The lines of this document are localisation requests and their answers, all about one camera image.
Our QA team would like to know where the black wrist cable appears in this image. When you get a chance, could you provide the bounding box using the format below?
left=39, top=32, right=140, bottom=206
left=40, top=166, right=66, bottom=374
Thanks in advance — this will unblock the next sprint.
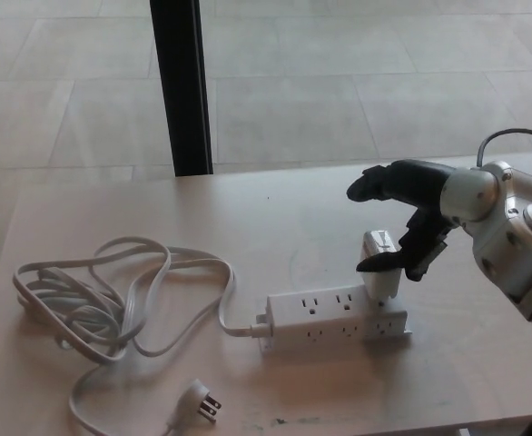
left=476, top=129, right=532, bottom=170

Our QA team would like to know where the white charger plug red label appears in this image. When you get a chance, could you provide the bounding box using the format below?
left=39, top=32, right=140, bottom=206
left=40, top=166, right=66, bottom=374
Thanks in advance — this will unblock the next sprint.
left=355, top=230, right=404, bottom=302

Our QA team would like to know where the white power strip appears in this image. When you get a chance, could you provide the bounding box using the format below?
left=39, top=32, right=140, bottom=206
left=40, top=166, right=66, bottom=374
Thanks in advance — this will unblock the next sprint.
left=255, top=284, right=413, bottom=356

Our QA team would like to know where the white flat power cord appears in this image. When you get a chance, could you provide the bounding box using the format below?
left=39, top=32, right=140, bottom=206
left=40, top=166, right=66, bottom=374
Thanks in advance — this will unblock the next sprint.
left=11, top=235, right=274, bottom=436

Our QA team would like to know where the black window frame post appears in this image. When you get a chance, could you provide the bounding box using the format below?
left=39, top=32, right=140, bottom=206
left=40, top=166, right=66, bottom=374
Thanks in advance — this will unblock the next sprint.
left=149, top=0, right=214, bottom=177

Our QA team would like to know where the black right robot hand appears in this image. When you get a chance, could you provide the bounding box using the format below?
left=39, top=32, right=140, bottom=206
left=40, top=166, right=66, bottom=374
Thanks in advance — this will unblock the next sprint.
left=346, top=159, right=458, bottom=282

